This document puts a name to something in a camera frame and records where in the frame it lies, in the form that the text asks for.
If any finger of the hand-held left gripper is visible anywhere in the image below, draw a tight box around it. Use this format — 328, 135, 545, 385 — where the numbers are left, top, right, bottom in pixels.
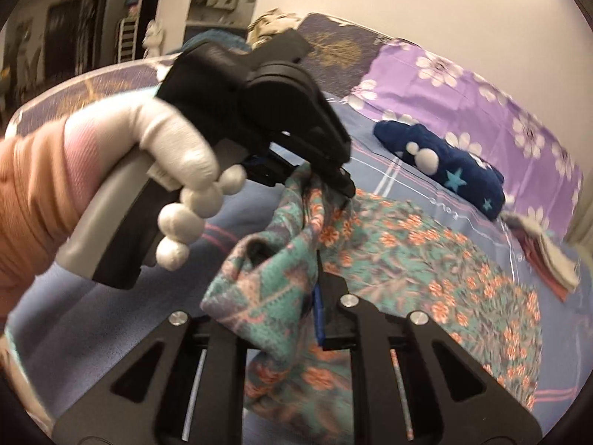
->
242, 155, 297, 188
266, 141, 357, 200

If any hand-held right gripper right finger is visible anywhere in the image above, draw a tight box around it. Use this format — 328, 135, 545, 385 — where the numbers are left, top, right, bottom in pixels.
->
312, 253, 543, 445

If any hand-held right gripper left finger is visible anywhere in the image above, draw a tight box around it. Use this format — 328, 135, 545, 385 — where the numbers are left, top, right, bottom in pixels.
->
51, 306, 246, 445

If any teal floral garment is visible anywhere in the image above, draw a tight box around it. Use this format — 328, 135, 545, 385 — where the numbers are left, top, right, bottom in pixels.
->
200, 164, 543, 445

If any person's left forearm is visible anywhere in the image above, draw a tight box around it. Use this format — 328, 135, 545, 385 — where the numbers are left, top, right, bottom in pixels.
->
0, 118, 93, 330

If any person's left hand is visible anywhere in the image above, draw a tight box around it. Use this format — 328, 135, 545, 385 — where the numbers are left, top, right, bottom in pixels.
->
69, 99, 246, 270

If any dark gold-patterned pillow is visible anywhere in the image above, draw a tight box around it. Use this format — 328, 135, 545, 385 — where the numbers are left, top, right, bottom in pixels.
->
4, 53, 186, 140
296, 13, 399, 98

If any cream patterned cloth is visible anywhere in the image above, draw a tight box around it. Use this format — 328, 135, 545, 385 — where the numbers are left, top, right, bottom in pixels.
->
248, 9, 302, 45

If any teal towel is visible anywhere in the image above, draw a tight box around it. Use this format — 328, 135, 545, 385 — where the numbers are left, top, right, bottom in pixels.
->
185, 30, 251, 54

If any blue printed bedsheet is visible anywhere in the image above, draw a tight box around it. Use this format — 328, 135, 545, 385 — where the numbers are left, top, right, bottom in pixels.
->
7, 88, 593, 445

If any navy star-print garment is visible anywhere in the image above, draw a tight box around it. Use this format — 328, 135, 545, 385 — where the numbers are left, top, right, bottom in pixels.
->
373, 119, 507, 221

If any purple floral quilt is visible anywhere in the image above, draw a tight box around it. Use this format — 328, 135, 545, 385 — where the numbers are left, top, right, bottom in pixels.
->
345, 39, 584, 242

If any white slatted rack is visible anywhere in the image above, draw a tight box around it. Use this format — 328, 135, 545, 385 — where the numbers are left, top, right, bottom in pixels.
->
113, 16, 137, 63

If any coral folded garment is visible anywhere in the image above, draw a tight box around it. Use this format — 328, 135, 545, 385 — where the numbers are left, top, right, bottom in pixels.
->
516, 229, 570, 304

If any dark cabinet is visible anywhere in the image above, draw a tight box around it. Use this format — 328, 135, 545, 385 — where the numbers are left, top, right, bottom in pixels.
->
44, 0, 100, 75

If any beige folded cloth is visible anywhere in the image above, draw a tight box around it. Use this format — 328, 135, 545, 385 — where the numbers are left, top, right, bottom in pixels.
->
500, 211, 582, 290

